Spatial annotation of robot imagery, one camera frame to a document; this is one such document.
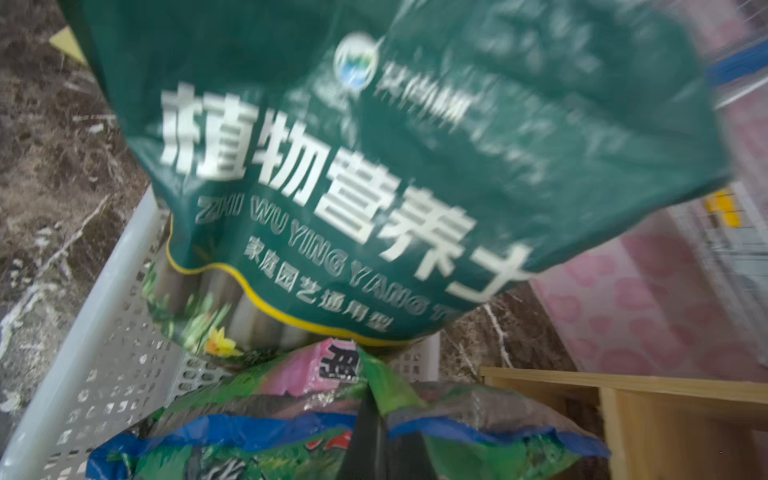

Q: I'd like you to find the yellow sticky note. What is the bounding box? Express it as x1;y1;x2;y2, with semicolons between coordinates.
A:
49;26;89;68

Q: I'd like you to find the blue book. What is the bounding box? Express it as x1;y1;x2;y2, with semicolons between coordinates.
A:
707;39;767;86

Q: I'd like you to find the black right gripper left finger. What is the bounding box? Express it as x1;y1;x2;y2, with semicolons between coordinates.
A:
336;389;387;480

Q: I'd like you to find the wooden shelf unit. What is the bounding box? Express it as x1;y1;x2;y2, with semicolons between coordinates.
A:
481;367;767;479

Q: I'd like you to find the bright green flower fertilizer bag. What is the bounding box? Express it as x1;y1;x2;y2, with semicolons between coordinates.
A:
85;339;611;479

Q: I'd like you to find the white plastic basket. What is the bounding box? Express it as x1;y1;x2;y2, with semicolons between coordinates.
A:
0;187;442;480

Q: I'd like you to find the dark green soil bag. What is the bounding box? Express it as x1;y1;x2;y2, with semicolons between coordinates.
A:
60;1;731;367

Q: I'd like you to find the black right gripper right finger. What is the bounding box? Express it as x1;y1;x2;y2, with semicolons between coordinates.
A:
388;432;438;480

